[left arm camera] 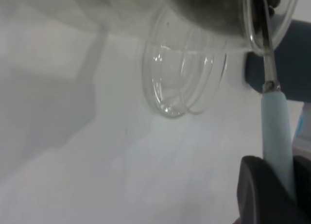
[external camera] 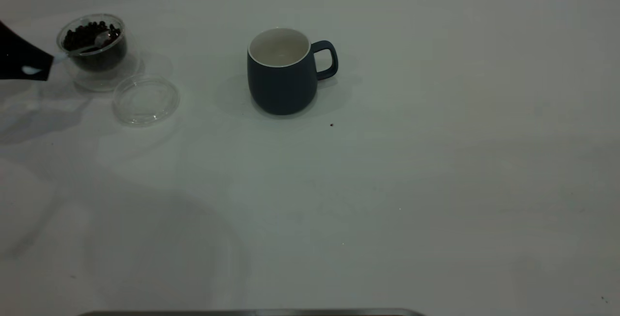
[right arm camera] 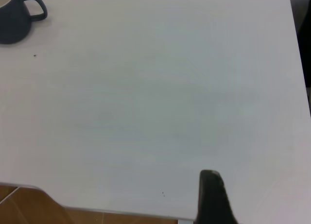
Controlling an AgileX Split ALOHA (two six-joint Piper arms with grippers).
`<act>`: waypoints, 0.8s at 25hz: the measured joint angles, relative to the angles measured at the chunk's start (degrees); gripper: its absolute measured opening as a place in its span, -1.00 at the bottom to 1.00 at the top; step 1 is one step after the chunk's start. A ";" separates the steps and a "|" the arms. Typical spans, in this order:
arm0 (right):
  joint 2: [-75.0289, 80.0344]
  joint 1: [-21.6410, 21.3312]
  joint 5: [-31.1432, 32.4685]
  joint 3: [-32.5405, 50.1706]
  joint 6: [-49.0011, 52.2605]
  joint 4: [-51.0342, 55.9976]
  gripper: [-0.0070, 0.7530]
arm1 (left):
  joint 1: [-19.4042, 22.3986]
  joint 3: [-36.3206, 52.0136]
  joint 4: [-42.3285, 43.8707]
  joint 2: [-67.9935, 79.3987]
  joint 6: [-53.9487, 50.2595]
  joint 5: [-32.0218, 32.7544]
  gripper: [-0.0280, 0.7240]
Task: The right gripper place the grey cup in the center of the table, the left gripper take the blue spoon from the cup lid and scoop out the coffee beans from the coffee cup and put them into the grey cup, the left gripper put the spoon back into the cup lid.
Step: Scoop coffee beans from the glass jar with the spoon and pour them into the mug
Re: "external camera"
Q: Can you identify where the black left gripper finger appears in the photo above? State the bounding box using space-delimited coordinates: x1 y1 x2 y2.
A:
0 20 54 70
0 68 50 82

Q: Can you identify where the metal spoon with white handle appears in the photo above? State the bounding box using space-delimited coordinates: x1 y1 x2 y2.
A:
22 32 113 75

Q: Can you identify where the dark grey ceramic mug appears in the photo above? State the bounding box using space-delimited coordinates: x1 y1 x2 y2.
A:
247 27 339 116

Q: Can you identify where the dark coffee beans pile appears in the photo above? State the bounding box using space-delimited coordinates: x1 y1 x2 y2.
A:
63 21 127 71

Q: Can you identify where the clear round glass lid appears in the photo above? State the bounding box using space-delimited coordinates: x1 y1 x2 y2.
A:
112 75 180 126

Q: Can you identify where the clear double-wall glass cup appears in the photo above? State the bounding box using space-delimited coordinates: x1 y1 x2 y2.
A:
56 13 140 92

